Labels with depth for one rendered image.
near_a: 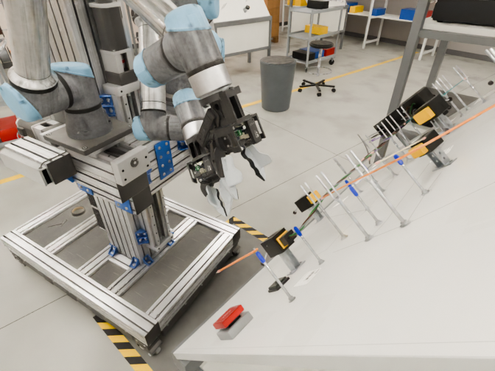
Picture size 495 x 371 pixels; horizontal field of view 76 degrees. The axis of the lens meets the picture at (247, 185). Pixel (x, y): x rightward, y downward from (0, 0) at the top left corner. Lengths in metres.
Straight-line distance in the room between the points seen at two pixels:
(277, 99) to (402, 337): 3.99
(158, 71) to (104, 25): 0.69
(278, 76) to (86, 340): 3.31
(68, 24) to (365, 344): 1.28
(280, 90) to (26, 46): 3.45
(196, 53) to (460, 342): 0.53
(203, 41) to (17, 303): 2.07
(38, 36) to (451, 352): 0.98
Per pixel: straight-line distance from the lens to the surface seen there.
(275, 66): 4.06
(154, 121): 0.98
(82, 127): 1.20
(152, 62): 0.67
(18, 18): 0.97
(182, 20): 0.62
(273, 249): 0.70
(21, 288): 2.48
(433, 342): 0.29
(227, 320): 0.61
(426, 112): 1.01
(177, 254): 1.99
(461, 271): 0.35
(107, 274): 2.00
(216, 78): 0.60
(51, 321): 2.22
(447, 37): 1.44
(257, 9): 5.97
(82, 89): 1.15
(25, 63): 1.03
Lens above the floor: 1.66
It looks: 36 degrees down
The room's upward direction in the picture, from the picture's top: straight up
